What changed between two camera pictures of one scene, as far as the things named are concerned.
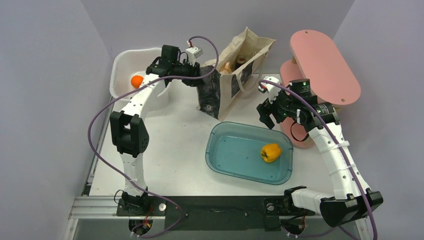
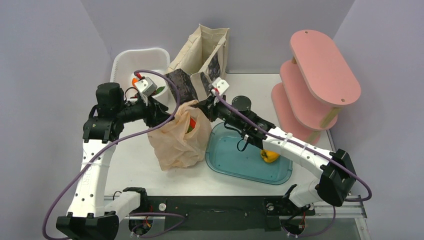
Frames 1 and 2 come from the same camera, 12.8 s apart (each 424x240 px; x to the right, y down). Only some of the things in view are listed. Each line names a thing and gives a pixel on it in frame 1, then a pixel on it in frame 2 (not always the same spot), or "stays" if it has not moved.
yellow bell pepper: [270, 152] stays
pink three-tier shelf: [334, 82] stays
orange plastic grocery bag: [226, 68] -> [183, 140]
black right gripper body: [283, 107] -> [218, 110]
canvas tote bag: [235, 73] -> [201, 60]
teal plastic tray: [258, 153] stays
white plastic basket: [130, 63] stays
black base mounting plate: [216, 213] stays
